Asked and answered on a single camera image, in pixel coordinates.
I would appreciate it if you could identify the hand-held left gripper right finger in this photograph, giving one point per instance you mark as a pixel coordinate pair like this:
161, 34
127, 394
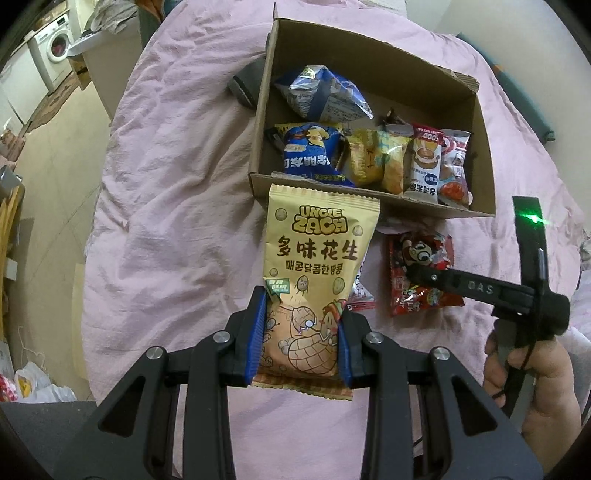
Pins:
346, 355

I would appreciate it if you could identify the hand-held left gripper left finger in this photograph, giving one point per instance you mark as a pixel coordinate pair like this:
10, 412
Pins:
256, 341

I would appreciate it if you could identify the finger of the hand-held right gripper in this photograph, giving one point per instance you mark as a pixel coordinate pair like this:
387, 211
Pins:
461, 284

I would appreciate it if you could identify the red cartoon snack packet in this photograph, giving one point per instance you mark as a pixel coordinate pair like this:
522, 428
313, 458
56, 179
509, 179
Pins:
415, 251

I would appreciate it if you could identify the beige peanut snack packet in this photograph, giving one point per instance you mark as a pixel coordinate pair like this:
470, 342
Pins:
314, 258

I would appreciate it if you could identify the white snack packet red top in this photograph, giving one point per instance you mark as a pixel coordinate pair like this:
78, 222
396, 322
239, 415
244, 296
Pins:
425, 161

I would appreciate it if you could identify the golden yellow snack packet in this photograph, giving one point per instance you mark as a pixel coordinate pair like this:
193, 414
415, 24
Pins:
364, 159

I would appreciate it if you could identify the blue chips packet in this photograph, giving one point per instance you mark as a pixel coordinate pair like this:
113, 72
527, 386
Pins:
307, 154

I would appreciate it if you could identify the blue and white snack packet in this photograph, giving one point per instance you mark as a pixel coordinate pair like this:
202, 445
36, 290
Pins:
323, 94

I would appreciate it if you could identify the person's right hand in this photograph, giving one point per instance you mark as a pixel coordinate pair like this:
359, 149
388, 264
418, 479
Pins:
554, 387

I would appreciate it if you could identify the small white and red packet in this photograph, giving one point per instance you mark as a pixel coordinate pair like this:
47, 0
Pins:
362, 295

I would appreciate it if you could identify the red and white snack bag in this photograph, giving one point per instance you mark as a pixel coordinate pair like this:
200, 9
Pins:
455, 175

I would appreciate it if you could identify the pale yellow snack packet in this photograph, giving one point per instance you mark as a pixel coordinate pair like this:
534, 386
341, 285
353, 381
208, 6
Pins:
397, 166

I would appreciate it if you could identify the pink blanket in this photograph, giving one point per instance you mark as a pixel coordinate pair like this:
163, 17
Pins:
184, 184

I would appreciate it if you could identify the dark brown snack packet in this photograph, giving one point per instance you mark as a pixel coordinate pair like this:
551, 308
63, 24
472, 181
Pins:
397, 121

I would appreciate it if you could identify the white plastic bag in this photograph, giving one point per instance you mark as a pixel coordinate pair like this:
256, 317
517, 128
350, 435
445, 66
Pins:
41, 385

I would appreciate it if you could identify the wooden rack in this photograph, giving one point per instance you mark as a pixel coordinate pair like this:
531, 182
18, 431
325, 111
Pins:
9, 258

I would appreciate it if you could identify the white storage bin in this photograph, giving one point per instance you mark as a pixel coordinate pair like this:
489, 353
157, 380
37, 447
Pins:
111, 69

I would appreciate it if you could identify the patterned floor rug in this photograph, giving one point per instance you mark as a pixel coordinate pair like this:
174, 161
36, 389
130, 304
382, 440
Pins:
53, 101

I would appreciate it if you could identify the small brown cardboard box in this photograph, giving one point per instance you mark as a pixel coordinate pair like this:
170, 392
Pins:
81, 74

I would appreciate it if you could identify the white cabinet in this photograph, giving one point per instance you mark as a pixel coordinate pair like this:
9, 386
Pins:
18, 83

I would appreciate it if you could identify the pile of pale laundry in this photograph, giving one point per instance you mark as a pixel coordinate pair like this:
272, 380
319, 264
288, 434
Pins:
111, 16

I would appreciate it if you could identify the white washing machine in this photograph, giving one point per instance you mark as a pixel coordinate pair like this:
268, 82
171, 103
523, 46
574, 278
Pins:
53, 46

